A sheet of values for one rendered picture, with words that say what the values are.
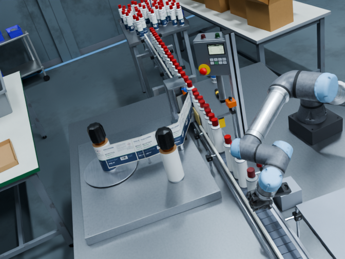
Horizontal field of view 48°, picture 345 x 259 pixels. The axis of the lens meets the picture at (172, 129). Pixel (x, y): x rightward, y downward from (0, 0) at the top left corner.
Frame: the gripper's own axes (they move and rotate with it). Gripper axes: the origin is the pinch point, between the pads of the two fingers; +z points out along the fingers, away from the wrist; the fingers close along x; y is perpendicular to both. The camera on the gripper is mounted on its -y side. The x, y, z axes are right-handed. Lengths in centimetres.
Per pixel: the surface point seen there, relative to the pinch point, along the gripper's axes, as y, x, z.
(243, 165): -0.2, -19.8, 3.6
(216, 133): 1.7, -45.9, 19.7
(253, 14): -95, -189, 115
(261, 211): 0.2, 1.3, 8.0
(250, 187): 2.0, -7.9, -1.4
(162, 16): -20, -235, 132
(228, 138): 0.3, -35.0, 5.4
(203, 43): -3, -77, -14
